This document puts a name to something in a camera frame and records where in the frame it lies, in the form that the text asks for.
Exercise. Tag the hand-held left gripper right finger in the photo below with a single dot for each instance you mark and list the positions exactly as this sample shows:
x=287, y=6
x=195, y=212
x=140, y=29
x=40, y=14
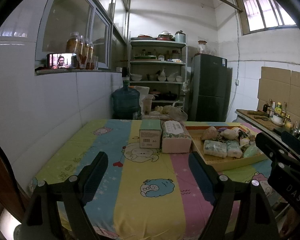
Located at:
x=198, y=166

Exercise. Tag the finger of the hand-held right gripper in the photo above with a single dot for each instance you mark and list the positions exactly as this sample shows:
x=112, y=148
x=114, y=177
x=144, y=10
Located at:
x=267, y=145
x=293, y=141

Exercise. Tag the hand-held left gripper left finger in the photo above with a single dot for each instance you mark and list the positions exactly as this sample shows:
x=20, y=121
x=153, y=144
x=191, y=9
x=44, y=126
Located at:
x=99, y=166

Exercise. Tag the green egg-shaped sponge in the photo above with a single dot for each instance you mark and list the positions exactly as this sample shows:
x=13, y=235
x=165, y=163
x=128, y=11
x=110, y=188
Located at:
x=251, y=152

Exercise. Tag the floral tissue packet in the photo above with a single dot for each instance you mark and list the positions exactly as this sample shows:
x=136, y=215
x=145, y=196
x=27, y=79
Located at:
x=215, y=148
x=233, y=149

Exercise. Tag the cream plush ball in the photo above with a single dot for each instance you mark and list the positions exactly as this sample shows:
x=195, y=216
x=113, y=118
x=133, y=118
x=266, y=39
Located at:
x=228, y=135

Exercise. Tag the purple soft cloth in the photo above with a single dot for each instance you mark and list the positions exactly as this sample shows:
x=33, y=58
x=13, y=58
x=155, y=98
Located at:
x=224, y=129

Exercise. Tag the black gas stove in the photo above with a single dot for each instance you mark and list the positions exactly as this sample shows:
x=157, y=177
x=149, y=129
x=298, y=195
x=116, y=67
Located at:
x=285, y=131

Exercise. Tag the steel kettle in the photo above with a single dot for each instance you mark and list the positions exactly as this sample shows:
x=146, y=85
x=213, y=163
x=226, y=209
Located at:
x=298, y=128

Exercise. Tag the wooden cutting board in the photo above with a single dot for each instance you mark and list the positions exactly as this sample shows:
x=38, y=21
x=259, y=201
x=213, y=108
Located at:
x=255, y=122

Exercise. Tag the white bowl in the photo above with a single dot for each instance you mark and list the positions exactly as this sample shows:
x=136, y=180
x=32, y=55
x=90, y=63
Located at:
x=277, y=121

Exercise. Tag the kitchen cleaver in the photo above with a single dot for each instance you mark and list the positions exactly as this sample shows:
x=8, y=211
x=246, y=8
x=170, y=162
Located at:
x=258, y=116

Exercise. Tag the kitchen counter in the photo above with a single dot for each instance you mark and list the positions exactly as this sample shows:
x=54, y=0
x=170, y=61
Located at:
x=245, y=118

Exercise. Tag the row of condiment bottles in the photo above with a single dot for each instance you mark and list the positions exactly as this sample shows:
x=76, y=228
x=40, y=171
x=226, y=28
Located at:
x=277, y=108

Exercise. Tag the floral tissue box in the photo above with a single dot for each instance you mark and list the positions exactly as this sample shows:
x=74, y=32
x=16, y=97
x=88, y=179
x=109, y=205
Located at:
x=176, y=136

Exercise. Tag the clear plastic bag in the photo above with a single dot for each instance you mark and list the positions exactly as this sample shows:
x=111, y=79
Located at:
x=175, y=113

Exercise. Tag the green cardboard box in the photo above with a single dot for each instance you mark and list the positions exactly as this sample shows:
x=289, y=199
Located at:
x=150, y=130

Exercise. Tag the blue water jug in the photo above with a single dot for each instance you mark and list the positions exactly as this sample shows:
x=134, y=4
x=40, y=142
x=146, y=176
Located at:
x=126, y=102

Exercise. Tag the black pan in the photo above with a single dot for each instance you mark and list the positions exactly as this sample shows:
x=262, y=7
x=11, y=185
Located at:
x=165, y=95

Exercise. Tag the white plastic container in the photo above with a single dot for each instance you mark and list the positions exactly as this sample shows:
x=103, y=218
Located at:
x=148, y=105

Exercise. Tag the dark green refrigerator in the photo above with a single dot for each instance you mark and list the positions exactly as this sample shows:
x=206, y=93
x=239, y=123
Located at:
x=210, y=87

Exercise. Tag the row of white bowls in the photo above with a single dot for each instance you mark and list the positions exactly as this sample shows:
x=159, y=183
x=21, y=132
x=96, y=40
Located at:
x=162, y=78

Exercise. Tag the black white water pump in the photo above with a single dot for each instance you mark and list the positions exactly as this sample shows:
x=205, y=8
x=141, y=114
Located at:
x=125, y=74

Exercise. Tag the white metal shelf rack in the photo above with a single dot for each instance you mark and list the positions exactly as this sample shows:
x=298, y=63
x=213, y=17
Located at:
x=156, y=62

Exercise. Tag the smartphone with lit screen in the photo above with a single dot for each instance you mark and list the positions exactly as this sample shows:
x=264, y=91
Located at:
x=62, y=60

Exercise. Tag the glass jar with lid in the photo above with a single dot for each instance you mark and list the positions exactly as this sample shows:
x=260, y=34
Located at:
x=202, y=47

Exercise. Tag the large amber glass jar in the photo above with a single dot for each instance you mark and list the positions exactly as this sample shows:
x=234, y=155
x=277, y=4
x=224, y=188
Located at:
x=73, y=43

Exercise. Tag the light blue canister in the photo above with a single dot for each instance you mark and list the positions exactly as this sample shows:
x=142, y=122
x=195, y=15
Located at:
x=180, y=37

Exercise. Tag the barred outside window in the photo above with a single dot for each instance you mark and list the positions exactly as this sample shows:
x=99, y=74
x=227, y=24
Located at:
x=267, y=12

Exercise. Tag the pot with glass lid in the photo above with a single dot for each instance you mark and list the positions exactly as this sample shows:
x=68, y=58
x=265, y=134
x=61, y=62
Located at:
x=165, y=36

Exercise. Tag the red shallow pan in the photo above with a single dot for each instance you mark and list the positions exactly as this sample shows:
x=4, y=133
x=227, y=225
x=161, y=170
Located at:
x=147, y=36

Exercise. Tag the cardboard sheets on wall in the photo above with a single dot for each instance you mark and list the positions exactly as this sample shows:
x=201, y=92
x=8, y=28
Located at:
x=277, y=87

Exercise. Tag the white wall socket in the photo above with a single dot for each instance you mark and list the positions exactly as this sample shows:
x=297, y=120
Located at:
x=237, y=82

